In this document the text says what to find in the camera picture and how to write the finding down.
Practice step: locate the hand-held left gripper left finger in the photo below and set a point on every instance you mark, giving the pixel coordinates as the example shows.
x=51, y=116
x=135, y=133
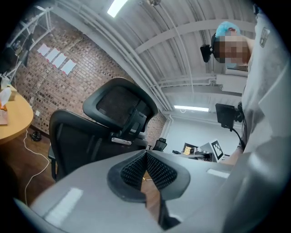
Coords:
x=91, y=193

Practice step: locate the person's right forearm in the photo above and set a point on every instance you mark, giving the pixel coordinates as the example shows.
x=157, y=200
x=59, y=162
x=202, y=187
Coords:
x=234, y=157

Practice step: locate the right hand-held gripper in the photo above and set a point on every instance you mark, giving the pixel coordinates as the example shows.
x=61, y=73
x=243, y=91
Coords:
x=217, y=150

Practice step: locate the black swivel chair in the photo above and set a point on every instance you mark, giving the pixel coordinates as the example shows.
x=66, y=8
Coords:
x=160, y=144

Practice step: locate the pink flat packet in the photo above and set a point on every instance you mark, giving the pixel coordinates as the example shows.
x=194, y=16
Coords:
x=3, y=117

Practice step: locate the black mesh office chair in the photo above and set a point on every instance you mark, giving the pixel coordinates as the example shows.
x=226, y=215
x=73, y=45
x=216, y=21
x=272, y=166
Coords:
x=75, y=141

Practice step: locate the ceiling light panel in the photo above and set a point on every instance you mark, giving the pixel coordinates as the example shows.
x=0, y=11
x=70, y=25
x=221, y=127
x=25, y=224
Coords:
x=191, y=108
x=117, y=8

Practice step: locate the white paper sheet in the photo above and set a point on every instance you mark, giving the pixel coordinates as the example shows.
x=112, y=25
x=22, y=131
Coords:
x=52, y=55
x=68, y=66
x=59, y=61
x=43, y=49

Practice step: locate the white shelf rack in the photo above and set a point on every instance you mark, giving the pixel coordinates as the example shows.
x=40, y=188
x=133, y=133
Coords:
x=27, y=27

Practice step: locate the round wooden table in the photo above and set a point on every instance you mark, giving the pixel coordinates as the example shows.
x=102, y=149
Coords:
x=16, y=123

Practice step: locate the blue hair cap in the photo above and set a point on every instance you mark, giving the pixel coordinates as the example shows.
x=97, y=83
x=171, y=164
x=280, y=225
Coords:
x=227, y=28

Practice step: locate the person's head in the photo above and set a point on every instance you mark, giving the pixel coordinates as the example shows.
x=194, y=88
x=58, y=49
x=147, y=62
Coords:
x=234, y=50

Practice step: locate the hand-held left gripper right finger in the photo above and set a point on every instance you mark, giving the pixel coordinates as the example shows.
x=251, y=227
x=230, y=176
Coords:
x=204, y=193

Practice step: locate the black small monitor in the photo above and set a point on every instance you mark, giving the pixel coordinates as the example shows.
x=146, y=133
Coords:
x=225, y=113

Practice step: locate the white ceiling air conditioner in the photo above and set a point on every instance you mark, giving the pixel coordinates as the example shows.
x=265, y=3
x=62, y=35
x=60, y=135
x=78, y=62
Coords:
x=232, y=82

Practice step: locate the white wall socket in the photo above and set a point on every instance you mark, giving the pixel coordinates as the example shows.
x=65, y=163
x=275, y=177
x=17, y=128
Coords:
x=38, y=113

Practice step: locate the person's grey shirt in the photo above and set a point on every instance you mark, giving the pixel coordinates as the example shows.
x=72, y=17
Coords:
x=261, y=91

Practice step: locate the black head camera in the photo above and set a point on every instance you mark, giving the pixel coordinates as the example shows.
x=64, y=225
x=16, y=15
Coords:
x=207, y=51

